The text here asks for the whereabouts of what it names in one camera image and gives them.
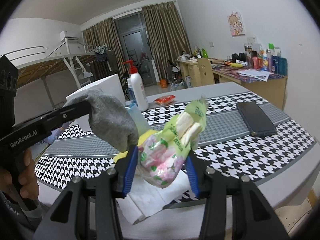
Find left brown curtain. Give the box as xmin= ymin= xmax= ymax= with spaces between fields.
xmin=82 ymin=18 xmax=126 ymax=80

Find white lotion pump bottle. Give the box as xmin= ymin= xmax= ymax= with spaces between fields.
xmin=123 ymin=60 xmax=149 ymax=111

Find wooden smiley chair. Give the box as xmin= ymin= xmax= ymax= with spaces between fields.
xmin=197 ymin=57 xmax=215 ymax=86

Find person's left hand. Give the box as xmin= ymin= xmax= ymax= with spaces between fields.
xmin=1 ymin=148 xmax=39 ymax=202

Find cartoon girl wall poster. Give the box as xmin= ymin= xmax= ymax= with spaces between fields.
xmin=227 ymin=11 xmax=245 ymax=37

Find black smartphone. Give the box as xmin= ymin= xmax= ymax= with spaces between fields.
xmin=236 ymin=102 xmax=277 ymax=137

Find green floral tissue pack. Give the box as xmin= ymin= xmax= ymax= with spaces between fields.
xmin=137 ymin=97 xmax=208 ymax=188

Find houndstooth table mat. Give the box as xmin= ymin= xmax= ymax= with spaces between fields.
xmin=35 ymin=92 xmax=316 ymax=190

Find right brown curtain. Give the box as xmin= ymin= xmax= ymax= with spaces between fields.
xmin=142 ymin=2 xmax=191 ymax=80

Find red snack packet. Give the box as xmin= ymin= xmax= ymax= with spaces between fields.
xmin=154 ymin=95 xmax=176 ymax=106

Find white metal bunk bed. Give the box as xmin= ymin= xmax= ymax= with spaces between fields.
xmin=4 ymin=41 xmax=97 ymax=109

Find white air conditioner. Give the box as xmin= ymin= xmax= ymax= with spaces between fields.
xmin=60 ymin=30 xmax=79 ymax=43

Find black folding chair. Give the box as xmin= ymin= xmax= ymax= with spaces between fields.
xmin=167 ymin=60 xmax=182 ymax=82

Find black headphones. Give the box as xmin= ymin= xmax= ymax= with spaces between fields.
xmin=231 ymin=53 xmax=247 ymax=63

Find brown curtain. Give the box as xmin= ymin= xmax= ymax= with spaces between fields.
xmin=82 ymin=18 xmax=126 ymax=80
xmin=142 ymin=2 xmax=191 ymax=80

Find blue face mask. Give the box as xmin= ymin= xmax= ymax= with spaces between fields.
xmin=126 ymin=104 xmax=150 ymax=136

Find orange bucket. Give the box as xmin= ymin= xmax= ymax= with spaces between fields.
xmin=160 ymin=79 xmax=168 ymax=88

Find grey sock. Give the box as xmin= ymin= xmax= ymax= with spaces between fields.
xmin=64 ymin=100 xmax=139 ymax=152

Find wooden desk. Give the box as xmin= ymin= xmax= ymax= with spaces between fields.
xmin=176 ymin=59 xmax=287 ymax=109

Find glass balcony door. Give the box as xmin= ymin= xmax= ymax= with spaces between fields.
xmin=115 ymin=11 xmax=157 ymax=87

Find white paper sheets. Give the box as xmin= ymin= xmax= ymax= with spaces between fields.
xmin=237 ymin=69 xmax=273 ymax=82

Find white tissue paper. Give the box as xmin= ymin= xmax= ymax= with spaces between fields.
xmin=117 ymin=171 xmax=190 ymax=224

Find blue spray bottle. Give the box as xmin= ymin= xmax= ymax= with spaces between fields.
xmin=128 ymin=84 xmax=137 ymax=105

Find yellow mesh sponge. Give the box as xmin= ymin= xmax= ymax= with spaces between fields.
xmin=113 ymin=129 xmax=157 ymax=164

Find white foam box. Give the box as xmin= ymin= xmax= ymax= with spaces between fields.
xmin=66 ymin=74 xmax=126 ymax=117

